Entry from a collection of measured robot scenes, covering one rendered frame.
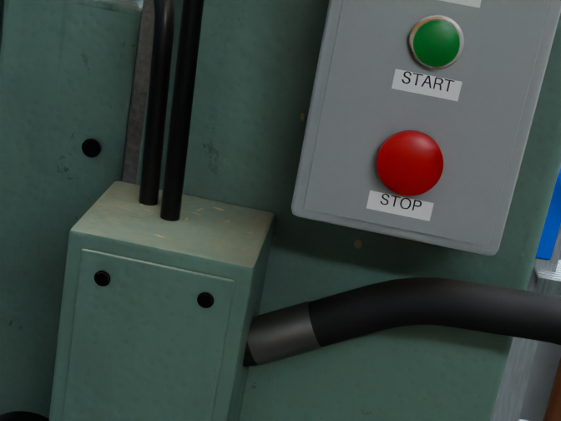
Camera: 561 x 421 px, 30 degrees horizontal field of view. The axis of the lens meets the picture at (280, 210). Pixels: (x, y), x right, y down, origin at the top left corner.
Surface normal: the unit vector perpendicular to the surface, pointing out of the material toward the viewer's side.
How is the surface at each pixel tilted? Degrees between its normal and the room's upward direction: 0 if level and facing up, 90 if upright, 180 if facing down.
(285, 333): 70
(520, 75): 90
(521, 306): 53
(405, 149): 82
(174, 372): 90
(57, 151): 90
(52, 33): 90
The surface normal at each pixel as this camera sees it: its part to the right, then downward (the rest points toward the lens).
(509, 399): -0.11, 0.18
